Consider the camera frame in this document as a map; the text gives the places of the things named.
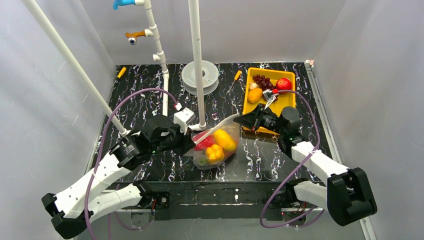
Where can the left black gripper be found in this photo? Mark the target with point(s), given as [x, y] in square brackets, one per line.
[184, 139]

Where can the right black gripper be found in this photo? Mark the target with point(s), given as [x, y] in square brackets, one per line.
[257, 118]

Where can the red bell pepper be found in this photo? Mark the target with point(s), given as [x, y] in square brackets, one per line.
[204, 144]

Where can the clear zip top bag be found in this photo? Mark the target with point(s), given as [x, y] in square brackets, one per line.
[199, 158]

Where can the yellow bell pepper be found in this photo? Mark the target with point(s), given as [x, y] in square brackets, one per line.
[215, 154]

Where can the yellow toy mango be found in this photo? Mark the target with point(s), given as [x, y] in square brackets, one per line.
[224, 140]

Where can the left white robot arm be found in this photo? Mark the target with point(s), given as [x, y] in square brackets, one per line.
[84, 201]

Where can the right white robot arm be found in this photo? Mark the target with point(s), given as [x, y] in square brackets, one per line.
[345, 193]

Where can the orange toy fruit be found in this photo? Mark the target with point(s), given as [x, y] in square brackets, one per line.
[254, 95]

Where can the white garlic bulb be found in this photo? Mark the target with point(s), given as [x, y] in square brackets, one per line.
[253, 85]

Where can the dark grape bunch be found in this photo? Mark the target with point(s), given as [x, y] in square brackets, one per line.
[263, 82]

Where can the yellow plastic bin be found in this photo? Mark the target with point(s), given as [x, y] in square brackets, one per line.
[283, 99]

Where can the red toy apple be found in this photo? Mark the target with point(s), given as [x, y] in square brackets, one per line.
[283, 83]

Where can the orange tap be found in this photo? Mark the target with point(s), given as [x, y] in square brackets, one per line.
[133, 37]

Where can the blue tap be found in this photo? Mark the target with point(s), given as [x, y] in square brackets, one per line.
[121, 3]

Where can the diagonal white pipe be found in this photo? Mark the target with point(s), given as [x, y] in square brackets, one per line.
[62, 47]

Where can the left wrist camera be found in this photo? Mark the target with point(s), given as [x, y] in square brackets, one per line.
[183, 117]

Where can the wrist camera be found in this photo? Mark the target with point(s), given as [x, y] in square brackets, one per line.
[270, 95]
[183, 117]

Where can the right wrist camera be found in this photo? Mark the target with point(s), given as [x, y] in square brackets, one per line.
[270, 95]

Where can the yellow handled screwdriver centre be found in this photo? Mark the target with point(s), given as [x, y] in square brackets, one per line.
[235, 79]

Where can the yellow handled screwdriver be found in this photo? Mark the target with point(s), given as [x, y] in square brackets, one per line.
[121, 74]
[235, 79]

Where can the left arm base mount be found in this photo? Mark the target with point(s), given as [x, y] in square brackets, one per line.
[156, 200]

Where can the yellow handled screwdriver left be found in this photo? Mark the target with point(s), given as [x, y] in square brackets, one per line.
[121, 74]

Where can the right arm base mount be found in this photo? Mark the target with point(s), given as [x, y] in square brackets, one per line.
[287, 199]

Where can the aluminium rail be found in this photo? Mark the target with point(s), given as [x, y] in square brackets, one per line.
[75, 222]

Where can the white pvc pipe frame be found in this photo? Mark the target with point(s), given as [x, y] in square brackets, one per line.
[194, 18]

